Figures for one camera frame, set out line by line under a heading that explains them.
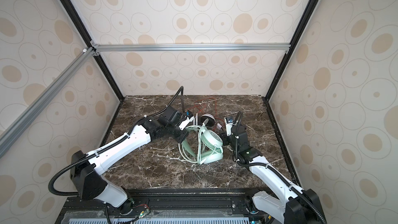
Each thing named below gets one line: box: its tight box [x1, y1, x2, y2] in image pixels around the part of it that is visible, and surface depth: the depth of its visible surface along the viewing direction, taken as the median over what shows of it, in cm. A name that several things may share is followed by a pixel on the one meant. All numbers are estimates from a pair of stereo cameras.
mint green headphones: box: [182, 126, 224, 165], surface depth 66 cm
